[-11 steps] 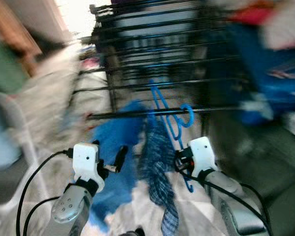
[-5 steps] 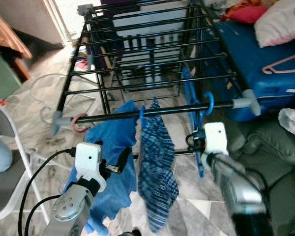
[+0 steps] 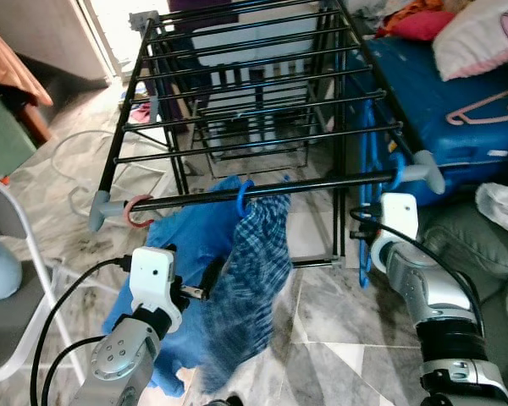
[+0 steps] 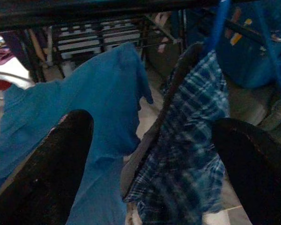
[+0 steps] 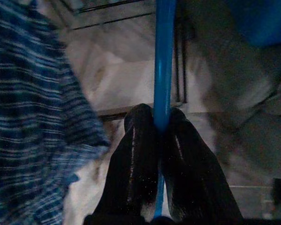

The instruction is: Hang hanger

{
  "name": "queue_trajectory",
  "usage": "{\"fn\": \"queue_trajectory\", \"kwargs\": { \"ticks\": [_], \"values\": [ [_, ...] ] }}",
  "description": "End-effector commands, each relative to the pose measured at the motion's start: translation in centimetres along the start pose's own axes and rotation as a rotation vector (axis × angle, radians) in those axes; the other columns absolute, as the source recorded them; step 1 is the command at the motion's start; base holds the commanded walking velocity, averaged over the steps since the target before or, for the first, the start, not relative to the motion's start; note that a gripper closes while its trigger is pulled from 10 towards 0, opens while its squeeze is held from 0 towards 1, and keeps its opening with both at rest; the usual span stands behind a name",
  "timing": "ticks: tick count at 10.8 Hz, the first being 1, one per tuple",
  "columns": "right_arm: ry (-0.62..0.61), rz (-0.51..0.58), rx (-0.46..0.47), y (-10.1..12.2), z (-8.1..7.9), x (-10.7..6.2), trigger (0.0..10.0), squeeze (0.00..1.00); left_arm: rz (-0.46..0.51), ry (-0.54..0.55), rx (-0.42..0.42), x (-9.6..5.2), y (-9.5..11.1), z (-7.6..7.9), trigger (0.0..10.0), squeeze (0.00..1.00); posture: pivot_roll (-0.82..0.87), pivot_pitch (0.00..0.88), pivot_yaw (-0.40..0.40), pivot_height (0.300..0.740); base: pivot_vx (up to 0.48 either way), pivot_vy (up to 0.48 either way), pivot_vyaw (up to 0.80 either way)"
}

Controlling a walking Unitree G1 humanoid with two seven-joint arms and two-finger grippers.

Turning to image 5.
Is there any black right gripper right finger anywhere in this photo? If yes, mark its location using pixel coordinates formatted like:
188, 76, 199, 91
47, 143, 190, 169
161, 107, 245, 225

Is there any blue plaid shirt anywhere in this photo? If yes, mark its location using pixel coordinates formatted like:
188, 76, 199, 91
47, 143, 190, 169
0, 0, 111, 225

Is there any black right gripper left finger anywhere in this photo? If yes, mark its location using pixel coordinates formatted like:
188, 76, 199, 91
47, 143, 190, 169
84, 103, 160, 225

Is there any blue plastic hanger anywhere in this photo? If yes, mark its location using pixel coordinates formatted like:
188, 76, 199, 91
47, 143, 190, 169
153, 0, 178, 220

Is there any blue plastic storage box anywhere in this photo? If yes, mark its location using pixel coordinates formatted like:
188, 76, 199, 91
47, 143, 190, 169
227, 0, 281, 49

